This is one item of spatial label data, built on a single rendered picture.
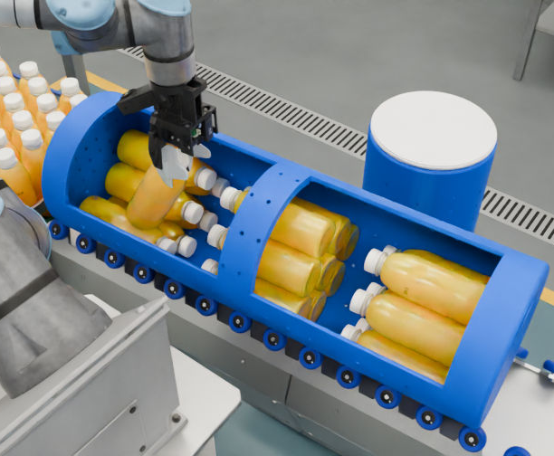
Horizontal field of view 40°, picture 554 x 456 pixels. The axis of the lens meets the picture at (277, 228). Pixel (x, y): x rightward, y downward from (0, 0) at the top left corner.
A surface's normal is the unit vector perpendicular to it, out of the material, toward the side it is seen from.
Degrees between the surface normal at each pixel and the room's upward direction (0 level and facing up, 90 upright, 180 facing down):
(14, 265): 42
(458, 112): 0
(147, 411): 90
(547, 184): 0
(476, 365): 58
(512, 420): 0
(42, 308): 24
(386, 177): 90
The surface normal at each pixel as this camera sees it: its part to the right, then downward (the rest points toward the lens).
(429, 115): 0.00, -0.71
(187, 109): -0.52, 0.61
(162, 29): 0.21, 0.68
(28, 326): 0.04, -0.25
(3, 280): 0.38, -0.13
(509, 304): -0.14, -0.51
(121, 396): 0.77, 0.45
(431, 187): -0.14, 0.70
